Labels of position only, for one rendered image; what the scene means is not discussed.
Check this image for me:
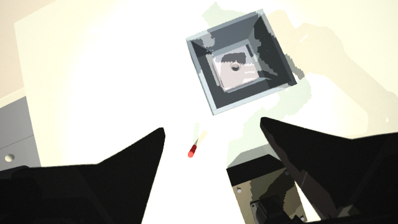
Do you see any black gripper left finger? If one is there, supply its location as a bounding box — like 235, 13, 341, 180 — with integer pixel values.
11, 127, 165, 224

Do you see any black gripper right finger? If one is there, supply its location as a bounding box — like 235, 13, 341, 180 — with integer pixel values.
260, 117, 398, 220

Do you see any red peg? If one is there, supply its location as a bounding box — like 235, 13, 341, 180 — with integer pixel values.
187, 145, 197, 158

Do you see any white square plate with hole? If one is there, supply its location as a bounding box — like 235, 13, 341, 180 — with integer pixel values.
212, 46, 259, 93

